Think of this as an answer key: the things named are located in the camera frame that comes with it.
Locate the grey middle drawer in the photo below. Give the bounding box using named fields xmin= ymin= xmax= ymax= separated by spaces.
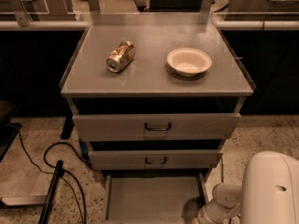
xmin=89 ymin=149 xmax=221 ymax=170

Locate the black cable left floor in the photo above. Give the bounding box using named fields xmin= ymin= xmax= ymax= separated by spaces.
xmin=8 ymin=123 xmax=94 ymax=224

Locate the grey drawer cabinet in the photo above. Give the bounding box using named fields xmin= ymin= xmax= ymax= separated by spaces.
xmin=59 ymin=12 xmax=256 ymax=185

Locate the white horizontal rail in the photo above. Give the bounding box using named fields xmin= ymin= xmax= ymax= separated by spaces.
xmin=0 ymin=21 xmax=299 ymax=31

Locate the grey drawer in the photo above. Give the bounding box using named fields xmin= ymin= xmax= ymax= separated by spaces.
xmin=89 ymin=149 xmax=221 ymax=170
xmin=102 ymin=174 xmax=207 ymax=224
xmin=73 ymin=113 xmax=241 ymax=141

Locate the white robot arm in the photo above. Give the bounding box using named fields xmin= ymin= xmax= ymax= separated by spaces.
xmin=192 ymin=151 xmax=299 ymax=224

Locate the black bar on floor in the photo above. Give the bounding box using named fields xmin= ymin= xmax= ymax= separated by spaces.
xmin=38 ymin=161 xmax=63 ymax=224

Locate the dark tray left edge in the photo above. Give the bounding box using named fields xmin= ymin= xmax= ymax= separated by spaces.
xmin=0 ymin=123 xmax=21 ymax=162

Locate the grey top drawer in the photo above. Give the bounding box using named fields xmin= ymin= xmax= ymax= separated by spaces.
xmin=73 ymin=113 xmax=241 ymax=141

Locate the grey bottom drawer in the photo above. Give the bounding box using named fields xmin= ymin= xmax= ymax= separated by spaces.
xmin=102 ymin=174 xmax=207 ymax=224

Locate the white paper bowl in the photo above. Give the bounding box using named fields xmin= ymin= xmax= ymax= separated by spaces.
xmin=166 ymin=48 xmax=212 ymax=77

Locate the crushed gold soda can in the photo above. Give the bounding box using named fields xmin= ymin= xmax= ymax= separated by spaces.
xmin=106 ymin=41 xmax=135 ymax=73

